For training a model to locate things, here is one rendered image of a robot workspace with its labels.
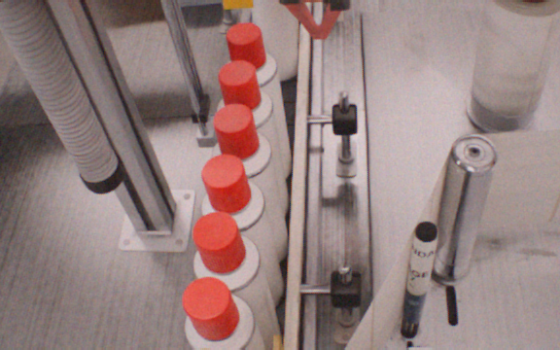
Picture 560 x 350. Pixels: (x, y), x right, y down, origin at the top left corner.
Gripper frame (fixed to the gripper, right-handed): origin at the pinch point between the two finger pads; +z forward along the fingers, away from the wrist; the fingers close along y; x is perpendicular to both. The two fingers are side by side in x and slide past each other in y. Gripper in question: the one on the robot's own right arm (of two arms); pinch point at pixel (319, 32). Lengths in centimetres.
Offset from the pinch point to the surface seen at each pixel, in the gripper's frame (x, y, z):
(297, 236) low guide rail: 2.7, -18.8, 10.1
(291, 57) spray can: 4.2, 7.0, 10.0
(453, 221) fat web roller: -11.6, -22.3, 2.4
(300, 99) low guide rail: 2.8, -0.1, 10.3
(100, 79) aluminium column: 18.7, -13.1, -7.4
